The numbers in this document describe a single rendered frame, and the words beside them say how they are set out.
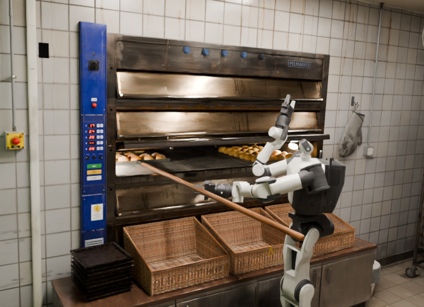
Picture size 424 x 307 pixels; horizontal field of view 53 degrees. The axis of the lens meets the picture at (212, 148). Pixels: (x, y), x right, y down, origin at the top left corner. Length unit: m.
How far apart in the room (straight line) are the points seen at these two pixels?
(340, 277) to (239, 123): 1.42
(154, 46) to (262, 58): 0.89
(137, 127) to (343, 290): 2.04
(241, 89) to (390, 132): 1.86
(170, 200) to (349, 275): 1.55
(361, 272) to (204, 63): 2.06
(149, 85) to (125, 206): 0.82
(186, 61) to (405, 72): 2.42
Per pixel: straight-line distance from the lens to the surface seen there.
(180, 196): 3.07
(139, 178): 2.90
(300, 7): 3.60
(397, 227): 4.96
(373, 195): 4.51
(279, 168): 2.73
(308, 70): 3.67
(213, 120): 3.11
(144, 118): 2.86
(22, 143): 2.60
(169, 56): 2.93
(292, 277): 2.66
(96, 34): 2.72
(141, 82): 2.84
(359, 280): 3.74
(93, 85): 2.70
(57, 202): 2.78
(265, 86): 3.36
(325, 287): 3.46
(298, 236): 1.87
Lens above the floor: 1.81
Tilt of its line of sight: 9 degrees down
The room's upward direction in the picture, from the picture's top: 2 degrees clockwise
